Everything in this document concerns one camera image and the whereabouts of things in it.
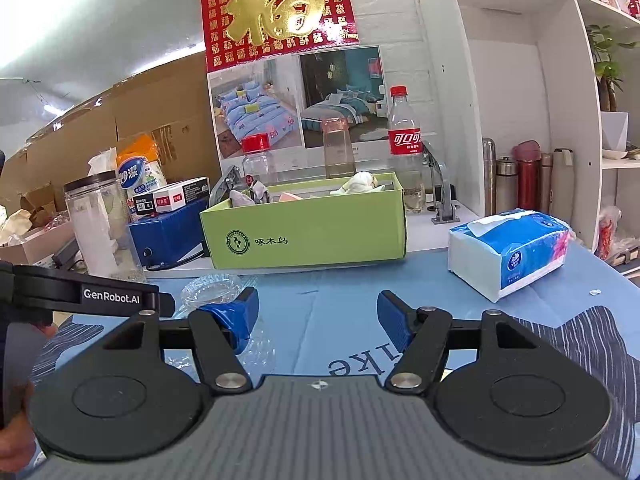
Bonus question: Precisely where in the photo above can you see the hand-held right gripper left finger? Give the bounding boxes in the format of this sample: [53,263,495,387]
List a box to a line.
[102,287,261,396]

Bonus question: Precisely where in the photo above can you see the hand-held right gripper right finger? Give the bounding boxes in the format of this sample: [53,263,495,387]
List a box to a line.
[376,290,536,395]

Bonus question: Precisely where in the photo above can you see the green cardboard box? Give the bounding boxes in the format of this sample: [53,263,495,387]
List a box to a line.
[200,171,408,271]

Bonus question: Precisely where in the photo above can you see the white soft toy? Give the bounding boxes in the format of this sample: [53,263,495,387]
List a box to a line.
[330,171,386,196]

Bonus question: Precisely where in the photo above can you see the person's left hand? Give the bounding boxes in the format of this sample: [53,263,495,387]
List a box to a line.
[0,323,58,473]

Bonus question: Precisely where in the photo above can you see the black device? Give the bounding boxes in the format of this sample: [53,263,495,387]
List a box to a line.
[52,247,86,273]

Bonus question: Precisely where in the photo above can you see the crumpled clear plastic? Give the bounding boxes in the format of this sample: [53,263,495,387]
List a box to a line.
[165,320,278,376]

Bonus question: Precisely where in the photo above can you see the cardboard tray with papers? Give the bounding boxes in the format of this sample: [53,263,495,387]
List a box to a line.
[0,185,81,266]

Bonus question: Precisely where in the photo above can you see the blue printed mat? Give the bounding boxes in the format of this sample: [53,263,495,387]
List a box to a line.
[30,240,640,480]

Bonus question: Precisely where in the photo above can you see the clear plastic jar black lid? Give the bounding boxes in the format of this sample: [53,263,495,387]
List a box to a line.
[63,170,147,283]

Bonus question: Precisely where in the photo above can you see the blue metal machine box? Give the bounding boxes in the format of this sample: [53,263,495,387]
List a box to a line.
[127,205,211,268]

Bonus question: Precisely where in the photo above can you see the white crumpled tissue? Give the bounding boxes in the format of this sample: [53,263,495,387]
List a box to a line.
[87,147,118,176]

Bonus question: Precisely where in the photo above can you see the blue white tissue pack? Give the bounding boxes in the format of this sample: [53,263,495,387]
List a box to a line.
[446,208,571,303]

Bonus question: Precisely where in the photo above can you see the small black white red box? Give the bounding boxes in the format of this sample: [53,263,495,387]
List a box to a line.
[135,176,211,218]

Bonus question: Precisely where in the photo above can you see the clear bottle red cap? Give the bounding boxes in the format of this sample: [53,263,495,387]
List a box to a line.
[241,133,278,188]

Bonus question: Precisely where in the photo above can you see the tall steel thermos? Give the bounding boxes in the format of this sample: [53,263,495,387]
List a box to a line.
[482,137,497,217]

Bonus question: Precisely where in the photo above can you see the short steel thermos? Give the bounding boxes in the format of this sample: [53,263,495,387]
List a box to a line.
[496,156,518,213]

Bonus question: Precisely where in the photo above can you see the clear jar pink cap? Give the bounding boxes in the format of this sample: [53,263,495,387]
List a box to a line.
[321,117,357,179]

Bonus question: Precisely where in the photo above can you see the cola bottle red label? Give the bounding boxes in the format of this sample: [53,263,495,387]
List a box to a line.
[387,85,427,213]

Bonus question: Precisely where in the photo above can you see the red thermos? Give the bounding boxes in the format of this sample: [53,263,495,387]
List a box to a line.
[512,141,542,212]

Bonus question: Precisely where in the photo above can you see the slim pink thermos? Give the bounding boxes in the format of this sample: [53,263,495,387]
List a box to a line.
[539,152,553,213]

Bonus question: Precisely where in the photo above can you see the brown cardboard box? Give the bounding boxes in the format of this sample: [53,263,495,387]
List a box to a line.
[0,50,221,221]

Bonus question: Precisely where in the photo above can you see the beige thermos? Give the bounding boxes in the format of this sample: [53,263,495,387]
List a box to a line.
[550,148,575,226]

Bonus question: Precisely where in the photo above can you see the bedding picture poster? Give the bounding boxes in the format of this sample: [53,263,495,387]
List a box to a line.
[207,45,388,173]

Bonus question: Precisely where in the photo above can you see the red packaged goods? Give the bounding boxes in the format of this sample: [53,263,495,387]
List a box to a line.
[597,205,640,263]

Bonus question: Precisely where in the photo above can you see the white plant pot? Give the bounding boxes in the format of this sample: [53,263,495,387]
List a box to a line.
[600,110,629,153]

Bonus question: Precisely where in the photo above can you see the white shelf unit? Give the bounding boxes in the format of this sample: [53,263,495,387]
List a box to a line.
[420,0,640,261]

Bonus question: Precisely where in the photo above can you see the green potted plant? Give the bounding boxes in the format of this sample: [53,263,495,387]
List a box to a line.
[585,24,626,113]

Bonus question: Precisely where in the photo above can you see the red gold wall poster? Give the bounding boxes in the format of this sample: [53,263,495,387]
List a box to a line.
[199,0,361,73]

